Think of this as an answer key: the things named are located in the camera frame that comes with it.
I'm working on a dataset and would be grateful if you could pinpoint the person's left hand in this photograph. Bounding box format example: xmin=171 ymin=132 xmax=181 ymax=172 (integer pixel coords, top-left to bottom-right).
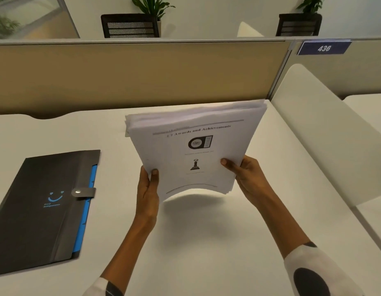
xmin=136 ymin=166 xmax=160 ymax=225

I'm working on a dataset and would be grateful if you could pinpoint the person's right hand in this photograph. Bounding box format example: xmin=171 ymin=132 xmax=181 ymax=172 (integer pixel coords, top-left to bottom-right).
xmin=220 ymin=155 xmax=271 ymax=210

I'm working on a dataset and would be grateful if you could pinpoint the stack of printed white papers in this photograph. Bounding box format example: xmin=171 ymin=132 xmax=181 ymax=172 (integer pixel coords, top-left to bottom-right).
xmin=125 ymin=99 xmax=267 ymax=202

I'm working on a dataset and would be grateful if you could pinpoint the person's left forearm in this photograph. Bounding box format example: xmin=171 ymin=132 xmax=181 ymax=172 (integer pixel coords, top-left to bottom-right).
xmin=91 ymin=215 xmax=158 ymax=296

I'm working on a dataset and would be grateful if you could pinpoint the person's right forearm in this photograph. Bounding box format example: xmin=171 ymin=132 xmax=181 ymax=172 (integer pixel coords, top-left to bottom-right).
xmin=255 ymin=190 xmax=367 ymax=296

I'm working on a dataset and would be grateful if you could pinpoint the white curved desk divider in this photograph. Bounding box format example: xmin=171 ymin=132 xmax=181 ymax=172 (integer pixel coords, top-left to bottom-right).
xmin=270 ymin=64 xmax=381 ymax=210

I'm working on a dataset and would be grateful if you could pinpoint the beige desk partition panel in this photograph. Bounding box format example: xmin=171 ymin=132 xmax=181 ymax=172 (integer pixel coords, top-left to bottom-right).
xmin=0 ymin=39 xmax=294 ymax=120

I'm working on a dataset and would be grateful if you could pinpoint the black expanding file folder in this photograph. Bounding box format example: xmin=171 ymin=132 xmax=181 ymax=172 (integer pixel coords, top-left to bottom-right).
xmin=0 ymin=150 xmax=101 ymax=277

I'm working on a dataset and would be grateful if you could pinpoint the blue number sign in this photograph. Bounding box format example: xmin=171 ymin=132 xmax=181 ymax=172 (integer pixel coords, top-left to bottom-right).
xmin=297 ymin=40 xmax=353 ymax=56

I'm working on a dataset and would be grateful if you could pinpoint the black mesh office chair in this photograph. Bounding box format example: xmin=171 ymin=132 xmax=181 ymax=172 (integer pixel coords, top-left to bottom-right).
xmin=276 ymin=13 xmax=322 ymax=37
xmin=101 ymin=14 xmax=160 ymax=39

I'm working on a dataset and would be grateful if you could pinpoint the green potted plant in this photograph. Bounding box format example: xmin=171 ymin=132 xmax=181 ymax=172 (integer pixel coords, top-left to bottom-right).
xmin=129 ymin=0 xmax=176 ymax=38
xmin=297 ymin=0 xmax=326 ymax=14

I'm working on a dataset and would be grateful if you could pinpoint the glass wall panel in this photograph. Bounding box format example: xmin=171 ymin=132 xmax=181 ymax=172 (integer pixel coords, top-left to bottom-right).
xmin=0 ymin=0 xmax=81 ymax=40

